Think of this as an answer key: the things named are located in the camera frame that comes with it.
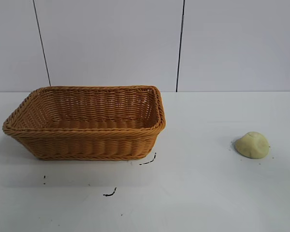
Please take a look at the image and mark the woven brown wicker basket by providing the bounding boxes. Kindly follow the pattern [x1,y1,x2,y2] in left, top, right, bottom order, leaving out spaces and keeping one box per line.
[2,84,167,161]

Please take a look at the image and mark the pale yellow egg yolk pastry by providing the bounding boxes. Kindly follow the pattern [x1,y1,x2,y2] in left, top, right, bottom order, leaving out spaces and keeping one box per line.
[234,131,270,160]

